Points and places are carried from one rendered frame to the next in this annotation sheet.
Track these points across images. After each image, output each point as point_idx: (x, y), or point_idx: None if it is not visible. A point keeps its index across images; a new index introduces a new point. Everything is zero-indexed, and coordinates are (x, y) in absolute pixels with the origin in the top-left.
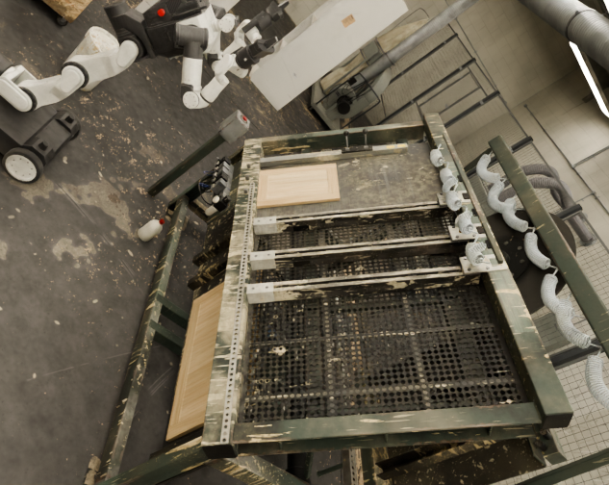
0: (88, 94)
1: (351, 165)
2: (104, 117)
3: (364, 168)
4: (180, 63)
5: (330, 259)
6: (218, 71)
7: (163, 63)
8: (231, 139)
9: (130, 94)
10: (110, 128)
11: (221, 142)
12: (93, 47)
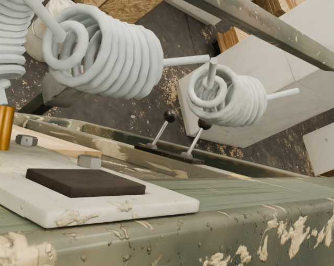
0: (30, 60)
1: (122, 167)
2: (20, 80)
3: (125, 173)
4: (197, 146)
5: None
6: None
7: (172, 128)
8: (47, 95)
9: (87, 102)
10: (13, 88)
11: (41, 103)
12: (47, 4)
